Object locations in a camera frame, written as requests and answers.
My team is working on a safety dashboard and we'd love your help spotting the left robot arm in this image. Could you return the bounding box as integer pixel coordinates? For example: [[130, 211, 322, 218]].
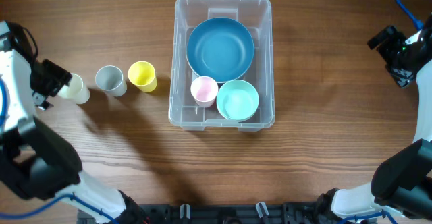
[[1, 20, 149, 223]]

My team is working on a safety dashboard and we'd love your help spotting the clear plastic storage container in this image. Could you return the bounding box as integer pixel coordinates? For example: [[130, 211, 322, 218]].
[[168, 0, 275, 132]]

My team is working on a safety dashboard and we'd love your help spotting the grey cup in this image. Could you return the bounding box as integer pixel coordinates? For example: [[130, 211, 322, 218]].
[[95, 65, 127, 97]]

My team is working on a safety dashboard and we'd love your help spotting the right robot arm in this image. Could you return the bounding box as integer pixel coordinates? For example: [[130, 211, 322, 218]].
[[315, 22, 431, 223]]

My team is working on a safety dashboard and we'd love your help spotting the cream cup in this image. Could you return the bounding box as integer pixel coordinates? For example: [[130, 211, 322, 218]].
[[57, 74, 90, 105]]

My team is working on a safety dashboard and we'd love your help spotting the pink cup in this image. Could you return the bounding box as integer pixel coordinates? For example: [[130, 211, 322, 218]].
[[190, 76, 219, 108]]

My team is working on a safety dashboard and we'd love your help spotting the yellow cup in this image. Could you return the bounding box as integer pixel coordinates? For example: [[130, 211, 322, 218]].
[[128, 61, 157, 92]]

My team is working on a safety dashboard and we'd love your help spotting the mint green small bowl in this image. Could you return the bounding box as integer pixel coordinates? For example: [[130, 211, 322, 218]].
[[216, 80, 259, 122]]

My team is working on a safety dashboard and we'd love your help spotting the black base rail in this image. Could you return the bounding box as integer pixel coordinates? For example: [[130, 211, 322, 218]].
[[76, 202, 335, 224]]

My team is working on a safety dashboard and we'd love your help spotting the dark blue bowl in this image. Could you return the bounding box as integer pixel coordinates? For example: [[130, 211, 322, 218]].
[[186, 17, 254, 84]]

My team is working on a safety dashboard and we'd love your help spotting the left blue cable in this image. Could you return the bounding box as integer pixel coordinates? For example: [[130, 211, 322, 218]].
[[0, 77, 119, 224]]

